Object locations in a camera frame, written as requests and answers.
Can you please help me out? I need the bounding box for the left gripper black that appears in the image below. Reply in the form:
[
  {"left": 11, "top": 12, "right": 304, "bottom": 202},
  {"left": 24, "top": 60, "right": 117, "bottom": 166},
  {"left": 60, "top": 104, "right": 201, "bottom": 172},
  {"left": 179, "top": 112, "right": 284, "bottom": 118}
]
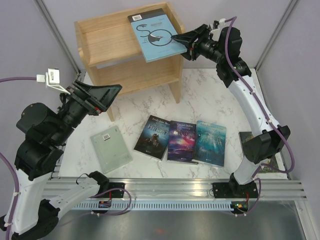
[{"left": 52, "top": 78, "right": 124, "bottom": 144}]

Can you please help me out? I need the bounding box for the wooden two-tier shelf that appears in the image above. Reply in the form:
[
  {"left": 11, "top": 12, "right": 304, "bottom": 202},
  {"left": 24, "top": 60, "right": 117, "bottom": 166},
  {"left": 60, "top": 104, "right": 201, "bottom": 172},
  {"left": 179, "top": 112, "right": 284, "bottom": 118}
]
[{"left": 73, "top": 1, "right": 187, "bottom": 123}]

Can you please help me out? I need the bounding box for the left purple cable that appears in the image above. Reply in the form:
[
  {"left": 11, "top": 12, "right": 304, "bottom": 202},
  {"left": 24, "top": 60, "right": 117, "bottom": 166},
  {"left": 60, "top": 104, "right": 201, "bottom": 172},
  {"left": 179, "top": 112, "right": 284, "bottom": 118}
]
[{"left": 0, "top": 76, "right": 38, "bottom": 240}]

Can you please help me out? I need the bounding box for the aluminium rail beam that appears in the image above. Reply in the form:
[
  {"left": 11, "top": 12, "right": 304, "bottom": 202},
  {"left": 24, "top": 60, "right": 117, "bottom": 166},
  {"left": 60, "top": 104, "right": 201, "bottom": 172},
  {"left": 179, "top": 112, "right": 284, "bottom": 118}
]
[{"left": 44, "top": 177, "right": 308, "bottom": 201}]

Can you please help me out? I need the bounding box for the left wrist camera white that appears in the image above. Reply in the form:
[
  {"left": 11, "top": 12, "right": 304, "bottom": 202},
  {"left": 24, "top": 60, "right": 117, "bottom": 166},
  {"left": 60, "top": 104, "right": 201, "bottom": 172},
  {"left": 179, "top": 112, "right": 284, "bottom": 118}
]
[{"left": 36, "top": 68, "right": 70, "bottom": 95}]

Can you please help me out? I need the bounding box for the pale green book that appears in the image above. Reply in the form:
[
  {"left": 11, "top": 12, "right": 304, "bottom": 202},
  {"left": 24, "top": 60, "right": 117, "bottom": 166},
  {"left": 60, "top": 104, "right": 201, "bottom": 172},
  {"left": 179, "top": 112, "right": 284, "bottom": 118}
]
[{"left": 90, "top": 126, "right": 133, "bottom": 174}]

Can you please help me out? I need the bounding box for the black book with barcode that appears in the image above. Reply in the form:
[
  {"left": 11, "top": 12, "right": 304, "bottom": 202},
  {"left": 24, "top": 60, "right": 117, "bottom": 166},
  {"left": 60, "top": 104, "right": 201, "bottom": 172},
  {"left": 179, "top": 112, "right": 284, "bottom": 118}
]
[{"left": 127, "top": 8, "right": 177, "bottom": 37}]

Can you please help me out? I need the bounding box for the light blue SO book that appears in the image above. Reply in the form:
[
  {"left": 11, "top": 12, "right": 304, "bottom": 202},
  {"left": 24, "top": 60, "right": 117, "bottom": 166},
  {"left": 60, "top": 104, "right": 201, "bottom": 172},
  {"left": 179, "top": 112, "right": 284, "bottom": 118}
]
[{"left": 132, "top": 28, "right": 186, "bottom": 63}]

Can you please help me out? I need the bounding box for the Wuthering Heights blue book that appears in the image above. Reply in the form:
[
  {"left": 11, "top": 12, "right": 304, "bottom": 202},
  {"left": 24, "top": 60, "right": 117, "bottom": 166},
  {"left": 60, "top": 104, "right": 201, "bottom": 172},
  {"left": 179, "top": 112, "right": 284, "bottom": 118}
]
[{"left": 133, "top": 115, "right": 170, "bottom": 161}]

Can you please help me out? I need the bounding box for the Robinson Crusoe purple book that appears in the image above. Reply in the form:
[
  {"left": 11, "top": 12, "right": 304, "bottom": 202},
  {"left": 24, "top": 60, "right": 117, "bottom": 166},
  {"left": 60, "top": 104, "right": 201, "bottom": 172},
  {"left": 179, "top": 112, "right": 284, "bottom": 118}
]
[{"left": 167, "top": 120, "right": 196, "bottom": 164}]

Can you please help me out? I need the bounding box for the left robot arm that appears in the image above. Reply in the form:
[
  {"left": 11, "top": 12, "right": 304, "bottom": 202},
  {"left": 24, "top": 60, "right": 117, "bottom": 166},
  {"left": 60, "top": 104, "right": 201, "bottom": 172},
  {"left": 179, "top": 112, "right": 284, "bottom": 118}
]
[{"left": 0, "top": 80, "right": 122, "bottom": 240}]

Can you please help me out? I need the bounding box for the white slotted cable duct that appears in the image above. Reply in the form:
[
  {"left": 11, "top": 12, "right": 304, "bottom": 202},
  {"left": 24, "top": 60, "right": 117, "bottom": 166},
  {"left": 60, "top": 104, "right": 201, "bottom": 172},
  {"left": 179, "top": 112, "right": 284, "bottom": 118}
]
[{"left": 74, "top": 200, "right": 244, "bottom": 211}]

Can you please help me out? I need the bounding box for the teal underwater cover book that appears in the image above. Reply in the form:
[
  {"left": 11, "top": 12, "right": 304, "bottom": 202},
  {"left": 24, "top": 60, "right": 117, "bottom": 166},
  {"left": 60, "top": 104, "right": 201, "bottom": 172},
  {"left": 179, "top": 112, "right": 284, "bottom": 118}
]
[{"left": 191, "top": 120, "right": 227, "bottom": 167}]

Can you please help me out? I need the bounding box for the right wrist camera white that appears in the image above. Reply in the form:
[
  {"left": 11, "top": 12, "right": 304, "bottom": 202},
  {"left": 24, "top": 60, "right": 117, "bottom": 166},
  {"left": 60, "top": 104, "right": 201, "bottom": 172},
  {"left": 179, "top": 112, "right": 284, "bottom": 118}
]
[{"left": 212, "top": 18, "right": 227, "bottom": 29}]

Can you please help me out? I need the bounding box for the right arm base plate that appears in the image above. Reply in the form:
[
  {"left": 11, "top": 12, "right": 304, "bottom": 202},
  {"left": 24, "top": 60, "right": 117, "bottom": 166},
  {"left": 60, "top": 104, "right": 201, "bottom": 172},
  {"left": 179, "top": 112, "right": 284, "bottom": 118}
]
[{"left": 212, "top": 181, "right": 259, "bottom": 199}]

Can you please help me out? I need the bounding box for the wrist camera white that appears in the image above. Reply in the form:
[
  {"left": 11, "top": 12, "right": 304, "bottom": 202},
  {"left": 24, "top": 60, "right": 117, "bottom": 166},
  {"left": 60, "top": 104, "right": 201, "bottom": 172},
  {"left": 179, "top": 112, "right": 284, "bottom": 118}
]
[
  {"left": 36, "top": 68, "right": 70, "bottom": 95},
  {"left": 212, "top": 18, "right": 227, "bottom": 29}
]

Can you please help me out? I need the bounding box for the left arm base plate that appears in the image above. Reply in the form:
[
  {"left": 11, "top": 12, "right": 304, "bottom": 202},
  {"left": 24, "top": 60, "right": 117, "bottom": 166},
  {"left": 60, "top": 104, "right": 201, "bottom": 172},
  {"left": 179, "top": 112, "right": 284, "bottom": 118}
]
[{"left": 108, "top": 182, "right": 126, "bottom": 200}]

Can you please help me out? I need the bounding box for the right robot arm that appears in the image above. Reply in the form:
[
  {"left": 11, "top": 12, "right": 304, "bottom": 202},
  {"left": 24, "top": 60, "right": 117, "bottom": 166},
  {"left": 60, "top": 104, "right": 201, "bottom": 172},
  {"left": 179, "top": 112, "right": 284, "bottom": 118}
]
[{"left": 171, "top": 21, "right": 291, "bottom": 197}]

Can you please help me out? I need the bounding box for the dark green gold book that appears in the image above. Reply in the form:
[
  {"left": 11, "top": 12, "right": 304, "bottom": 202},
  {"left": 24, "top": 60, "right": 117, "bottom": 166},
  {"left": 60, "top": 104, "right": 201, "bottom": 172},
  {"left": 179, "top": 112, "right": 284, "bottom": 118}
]
[{"left": 239, "top": 131, "right": 280, "bottom": 174}]

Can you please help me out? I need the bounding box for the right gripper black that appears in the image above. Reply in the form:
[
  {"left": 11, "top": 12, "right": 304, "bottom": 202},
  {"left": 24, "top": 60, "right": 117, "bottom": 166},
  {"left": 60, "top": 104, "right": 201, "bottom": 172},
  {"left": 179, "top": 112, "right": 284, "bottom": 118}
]
[{"left": 171, "top": 23, "right": 225, "bottom": 64}]

